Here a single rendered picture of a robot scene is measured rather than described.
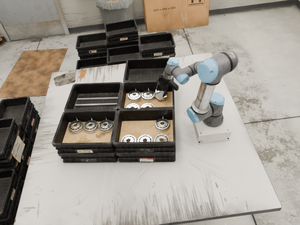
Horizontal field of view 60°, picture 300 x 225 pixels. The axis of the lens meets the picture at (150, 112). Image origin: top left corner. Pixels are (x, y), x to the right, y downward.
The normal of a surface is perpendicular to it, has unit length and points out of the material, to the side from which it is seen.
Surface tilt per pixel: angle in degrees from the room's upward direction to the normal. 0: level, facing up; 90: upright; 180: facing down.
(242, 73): 0
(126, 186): 0
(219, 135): 90
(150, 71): 0
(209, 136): 90
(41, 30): 90
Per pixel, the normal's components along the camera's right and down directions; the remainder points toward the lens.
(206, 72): -0.84, 0.36
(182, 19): 0.07, 0.48
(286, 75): -0.08, -0.68
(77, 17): 0.10, 0.72
